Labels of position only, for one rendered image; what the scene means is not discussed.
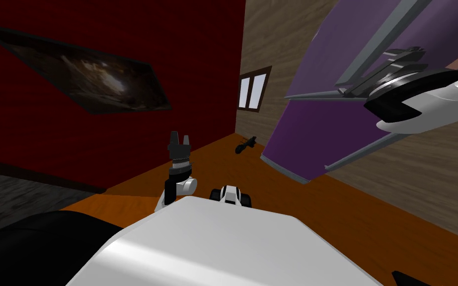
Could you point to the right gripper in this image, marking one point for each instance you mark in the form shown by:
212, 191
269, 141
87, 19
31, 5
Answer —
396, 67

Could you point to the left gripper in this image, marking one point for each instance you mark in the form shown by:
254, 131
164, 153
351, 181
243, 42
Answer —
179, 152

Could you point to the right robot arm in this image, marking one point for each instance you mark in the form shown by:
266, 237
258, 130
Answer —
431, 99

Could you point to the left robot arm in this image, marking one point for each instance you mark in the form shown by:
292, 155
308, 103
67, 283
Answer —
34, 250

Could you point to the small black floor object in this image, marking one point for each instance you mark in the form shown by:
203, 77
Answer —
241, 146

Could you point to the dark framed window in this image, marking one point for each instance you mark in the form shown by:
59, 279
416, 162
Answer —
251, 90

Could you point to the purple cupboard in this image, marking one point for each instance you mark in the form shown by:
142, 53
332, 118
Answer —
316, 131

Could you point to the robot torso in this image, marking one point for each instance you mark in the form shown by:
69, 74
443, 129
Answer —
213, 246

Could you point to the dark framed wall picture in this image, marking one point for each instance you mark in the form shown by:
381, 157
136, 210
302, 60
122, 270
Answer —
94, 79

